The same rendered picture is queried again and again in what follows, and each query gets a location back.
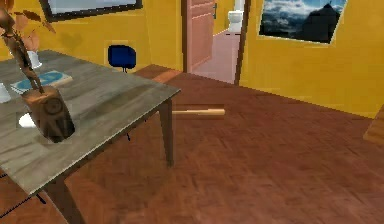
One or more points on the white round object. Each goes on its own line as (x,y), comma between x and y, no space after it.
(26,121)

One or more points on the pink room door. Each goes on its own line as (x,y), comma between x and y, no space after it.
(200,33)

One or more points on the blue office chair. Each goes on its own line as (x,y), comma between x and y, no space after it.
(122,56)

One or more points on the dark framed picture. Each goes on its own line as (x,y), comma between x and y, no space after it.
(90,6)

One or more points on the white cup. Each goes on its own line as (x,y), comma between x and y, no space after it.
(3,94)

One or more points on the white toilet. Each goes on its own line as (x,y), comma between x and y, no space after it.
(235,20)

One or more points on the white vase with dried plant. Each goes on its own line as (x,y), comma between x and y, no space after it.
(33,56)

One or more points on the grey wooden table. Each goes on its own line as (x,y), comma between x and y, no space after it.
(110,100)

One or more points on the mountain landscape picture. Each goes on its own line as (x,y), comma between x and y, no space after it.
(300,20)

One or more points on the wooden baseball bat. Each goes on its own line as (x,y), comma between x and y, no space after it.
(200,112)

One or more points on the blue book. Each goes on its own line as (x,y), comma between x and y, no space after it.
(50,78)

